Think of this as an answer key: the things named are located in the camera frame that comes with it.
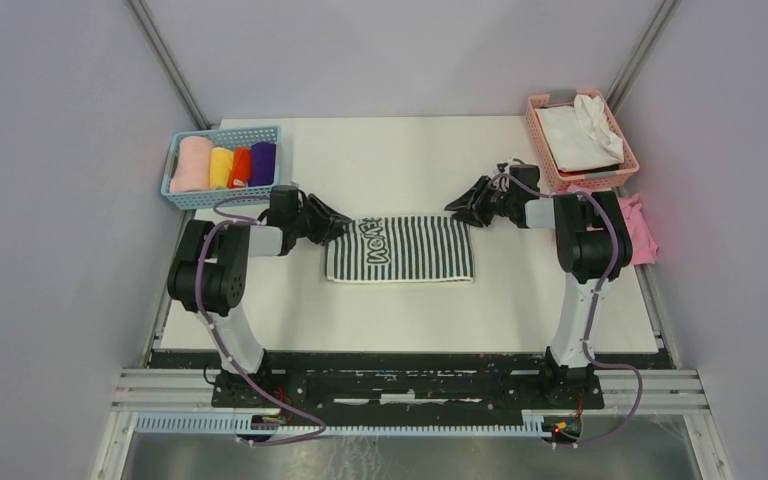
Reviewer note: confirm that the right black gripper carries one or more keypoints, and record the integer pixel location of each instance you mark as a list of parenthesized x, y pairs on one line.
[(471, 212)]

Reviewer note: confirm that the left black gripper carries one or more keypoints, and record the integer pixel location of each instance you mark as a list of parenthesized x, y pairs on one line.
[(326, 219)]

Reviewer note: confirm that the green white striped towel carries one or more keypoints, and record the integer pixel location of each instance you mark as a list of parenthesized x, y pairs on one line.
[(403, 249)]

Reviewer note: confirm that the purple towel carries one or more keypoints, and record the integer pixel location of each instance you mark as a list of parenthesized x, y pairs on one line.
[(263, 164)]

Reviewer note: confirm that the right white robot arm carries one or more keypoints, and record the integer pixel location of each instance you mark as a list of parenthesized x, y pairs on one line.
[(592, 245)]

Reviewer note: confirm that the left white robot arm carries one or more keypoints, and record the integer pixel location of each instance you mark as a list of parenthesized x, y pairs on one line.
[(208, 273)]

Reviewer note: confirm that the red rolled towel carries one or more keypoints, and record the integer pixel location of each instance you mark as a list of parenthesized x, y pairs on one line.
[(241, 170)]

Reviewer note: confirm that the yellow rolled towel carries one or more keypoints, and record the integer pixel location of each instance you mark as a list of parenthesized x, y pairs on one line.
[(220, 168)]

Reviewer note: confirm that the pink plastic basket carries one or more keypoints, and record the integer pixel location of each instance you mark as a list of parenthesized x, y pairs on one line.
[(593, 179)]

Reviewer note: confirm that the white folded cloth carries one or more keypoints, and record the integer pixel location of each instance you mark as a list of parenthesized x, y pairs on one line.
[(579, 136)]

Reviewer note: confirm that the blue plastic basket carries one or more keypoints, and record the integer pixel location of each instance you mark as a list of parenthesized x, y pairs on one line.
[(230, 139)]

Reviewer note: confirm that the pink rolled towel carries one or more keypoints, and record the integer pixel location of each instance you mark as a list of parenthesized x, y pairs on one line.
[(193, 163)]

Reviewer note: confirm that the pink crumpled towel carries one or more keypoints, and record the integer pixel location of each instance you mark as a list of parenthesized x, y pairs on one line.
[(637, 245)]

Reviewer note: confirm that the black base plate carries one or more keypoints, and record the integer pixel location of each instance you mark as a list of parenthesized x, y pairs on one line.
[(432, 391)]

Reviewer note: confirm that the aluminium frame rails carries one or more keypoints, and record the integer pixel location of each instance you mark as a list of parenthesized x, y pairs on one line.
[(512, 306)]

